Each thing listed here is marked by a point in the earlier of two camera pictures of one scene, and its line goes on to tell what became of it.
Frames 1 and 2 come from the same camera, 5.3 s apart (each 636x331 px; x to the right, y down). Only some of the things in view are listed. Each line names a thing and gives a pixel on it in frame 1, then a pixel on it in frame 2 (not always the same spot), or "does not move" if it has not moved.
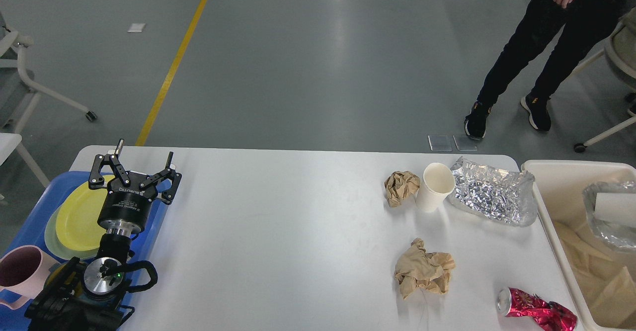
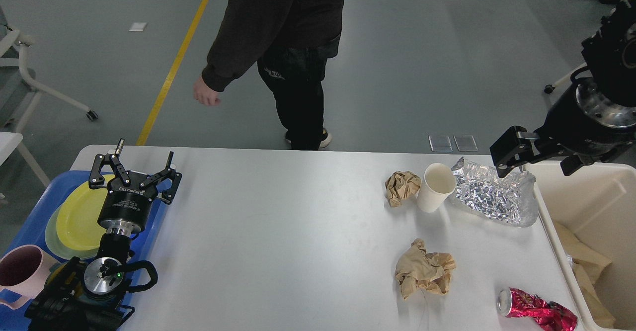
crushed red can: (549, 315) does not move
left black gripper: (124, 210) does not move
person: (605, 3) to (289, 24)
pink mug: (23, 271) does not move
